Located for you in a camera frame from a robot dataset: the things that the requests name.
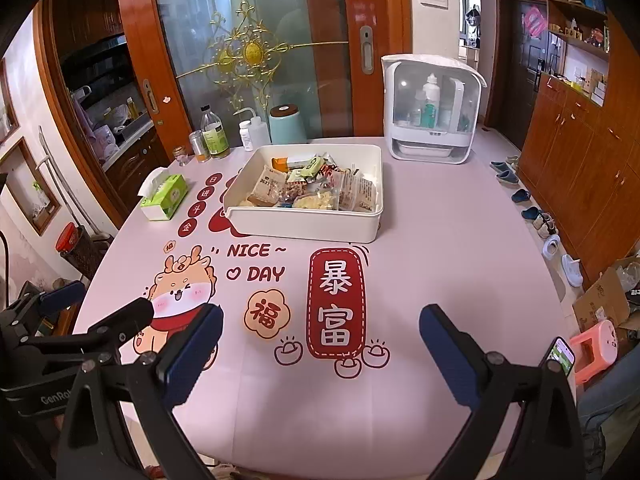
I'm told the wooden glass sliding door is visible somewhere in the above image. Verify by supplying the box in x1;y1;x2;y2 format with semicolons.
115;0;413;146

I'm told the red packet of silver candies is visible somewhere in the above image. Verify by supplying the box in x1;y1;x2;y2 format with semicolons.
320;152;351;181

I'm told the pink plastic stool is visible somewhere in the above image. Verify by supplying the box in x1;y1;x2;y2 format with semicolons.
569;319;621;386

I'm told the wooden wall cabinet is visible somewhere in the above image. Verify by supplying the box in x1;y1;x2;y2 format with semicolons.
517;0;640;281

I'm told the black basket with red lid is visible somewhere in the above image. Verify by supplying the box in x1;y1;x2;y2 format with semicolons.
55;222;108;281

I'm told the glass bottle with green label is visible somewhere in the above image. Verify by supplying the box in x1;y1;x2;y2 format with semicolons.
200;105;231;160

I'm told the person's leg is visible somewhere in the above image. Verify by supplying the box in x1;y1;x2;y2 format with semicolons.
575;355;640;480

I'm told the clear yellow puff pack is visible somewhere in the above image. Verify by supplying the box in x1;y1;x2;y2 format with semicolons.
292;192;337;211

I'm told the cardboard box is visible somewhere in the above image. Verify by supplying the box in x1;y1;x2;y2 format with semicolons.
572;255;640;346

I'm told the white cabinet with clear door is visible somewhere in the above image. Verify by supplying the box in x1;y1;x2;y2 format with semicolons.
381;54;488;166

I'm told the pink door ornament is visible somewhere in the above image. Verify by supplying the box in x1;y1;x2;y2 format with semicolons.
522;5;548;38

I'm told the translucent squeeze bottle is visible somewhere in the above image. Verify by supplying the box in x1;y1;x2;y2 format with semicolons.
232;107;272;150

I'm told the dark entry door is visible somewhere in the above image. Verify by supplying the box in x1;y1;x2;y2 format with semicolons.
495;0;548;148

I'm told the white teal bottle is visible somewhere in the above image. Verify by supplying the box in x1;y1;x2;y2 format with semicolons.
419;74;442;128

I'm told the clear nut brittle packet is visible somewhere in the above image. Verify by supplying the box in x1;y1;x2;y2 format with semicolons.
275;180;306;206

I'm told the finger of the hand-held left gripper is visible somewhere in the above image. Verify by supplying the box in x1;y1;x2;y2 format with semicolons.
87;297;155;347
37;280;87;317

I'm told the beige cracker packet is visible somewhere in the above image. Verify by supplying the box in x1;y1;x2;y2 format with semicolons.
250;167;288;206

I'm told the small green snack packet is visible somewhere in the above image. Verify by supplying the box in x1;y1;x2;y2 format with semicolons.
286;156;325;183

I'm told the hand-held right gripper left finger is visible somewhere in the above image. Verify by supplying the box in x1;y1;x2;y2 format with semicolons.
55;302;225;480

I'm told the mint canister with brown lid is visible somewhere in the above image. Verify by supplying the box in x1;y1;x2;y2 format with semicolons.
269;105;307;145

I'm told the white plastic storage bin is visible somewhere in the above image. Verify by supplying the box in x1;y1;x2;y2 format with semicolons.
223;144;384;245

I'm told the smartphone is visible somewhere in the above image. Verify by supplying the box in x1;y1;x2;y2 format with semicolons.
540;337;576;378

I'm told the wooden wall frame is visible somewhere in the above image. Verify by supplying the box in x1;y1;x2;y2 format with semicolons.
0;137;62;236

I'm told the green tissue box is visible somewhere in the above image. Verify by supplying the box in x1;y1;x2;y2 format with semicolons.
140;167;189;222

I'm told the small jar with orange contents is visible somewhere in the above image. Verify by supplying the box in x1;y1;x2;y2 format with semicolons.
189;130;211;163

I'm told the clear brown cake pack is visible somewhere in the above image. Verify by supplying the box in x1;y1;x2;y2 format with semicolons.
340;172;377;212

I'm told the row of shoes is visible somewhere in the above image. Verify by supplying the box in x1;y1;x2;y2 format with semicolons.
489;155;586;288

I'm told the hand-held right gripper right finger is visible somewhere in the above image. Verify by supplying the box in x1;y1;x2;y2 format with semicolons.
419;303;586;480

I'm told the kitchen cabinet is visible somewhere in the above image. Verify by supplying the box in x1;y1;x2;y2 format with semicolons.
100;122;171;196

